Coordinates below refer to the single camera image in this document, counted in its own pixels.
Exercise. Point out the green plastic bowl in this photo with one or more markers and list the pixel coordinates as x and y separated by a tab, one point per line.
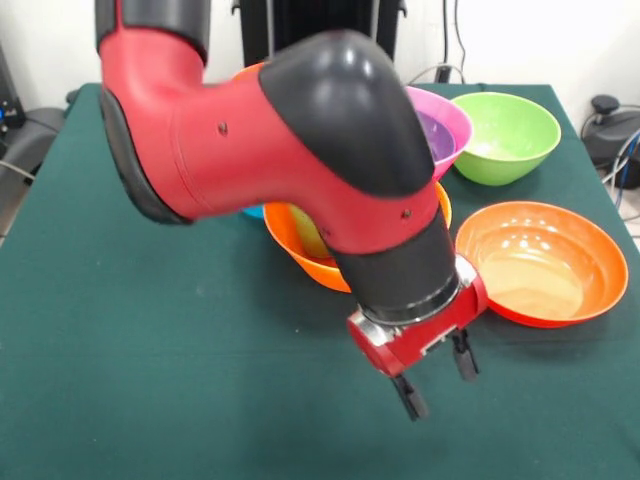
510	145

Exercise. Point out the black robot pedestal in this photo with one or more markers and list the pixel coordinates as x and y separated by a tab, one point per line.
310	25

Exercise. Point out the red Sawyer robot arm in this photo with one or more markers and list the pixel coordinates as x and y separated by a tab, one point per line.
275	150

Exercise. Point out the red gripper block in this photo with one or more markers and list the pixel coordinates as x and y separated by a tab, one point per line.
425	335

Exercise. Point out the purple plastic bowl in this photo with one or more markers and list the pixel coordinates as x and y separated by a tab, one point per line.
440	140

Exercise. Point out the black computer tower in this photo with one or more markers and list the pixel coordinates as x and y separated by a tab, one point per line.
7	85

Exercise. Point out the green plastic cup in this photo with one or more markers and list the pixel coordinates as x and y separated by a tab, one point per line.
310	235

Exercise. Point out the dark green table cloth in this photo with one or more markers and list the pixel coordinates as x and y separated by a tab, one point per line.
150	325

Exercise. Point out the pink plastic bowl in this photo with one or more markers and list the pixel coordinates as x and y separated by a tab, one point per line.
450	125

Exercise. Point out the orange plastic bowl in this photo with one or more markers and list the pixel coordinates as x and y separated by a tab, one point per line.
290	235

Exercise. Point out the blue plastic bowl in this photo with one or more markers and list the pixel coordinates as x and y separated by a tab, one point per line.
252	212

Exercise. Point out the red plastic bowl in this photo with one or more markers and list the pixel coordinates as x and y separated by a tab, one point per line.
247	72
550	265

